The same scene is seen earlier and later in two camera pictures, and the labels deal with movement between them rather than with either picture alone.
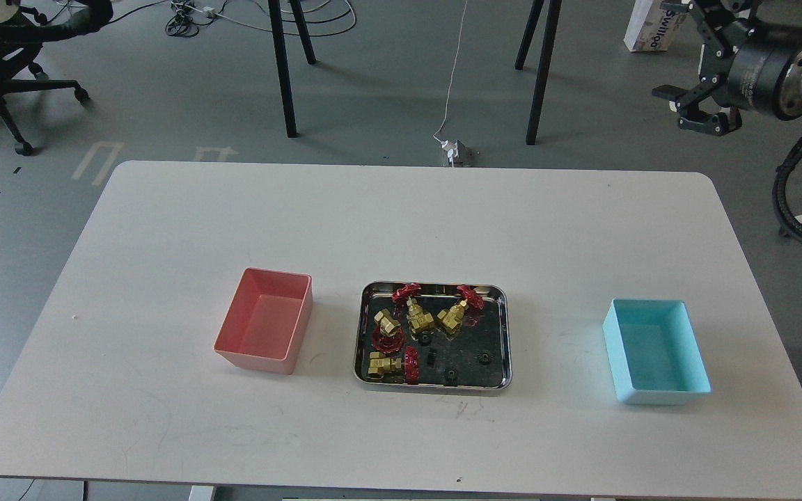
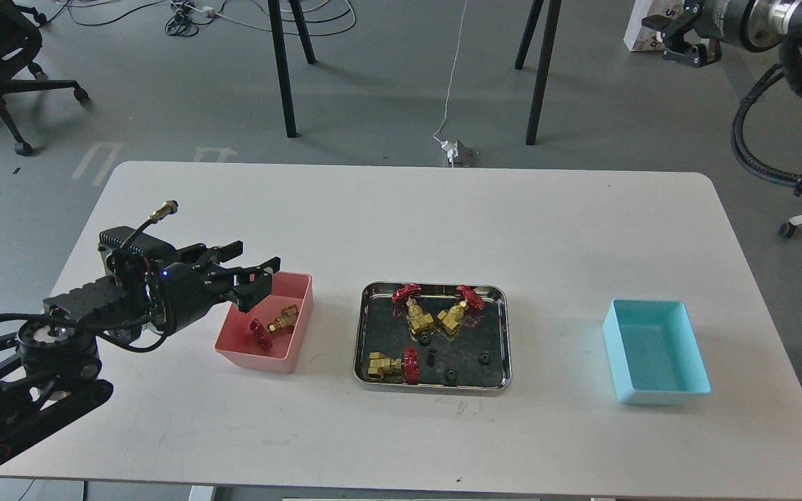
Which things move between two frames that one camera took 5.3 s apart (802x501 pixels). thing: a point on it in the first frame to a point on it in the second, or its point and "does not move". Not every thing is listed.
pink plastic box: x=264 y=324 does not move
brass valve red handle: x=387 y=337 to x=286 y=319
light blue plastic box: x=654 y=352 does not move
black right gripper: x=722 y=24 to x=683 y=43
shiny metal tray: x=433 y=338 does not move
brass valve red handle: x=454 y=315 does not move
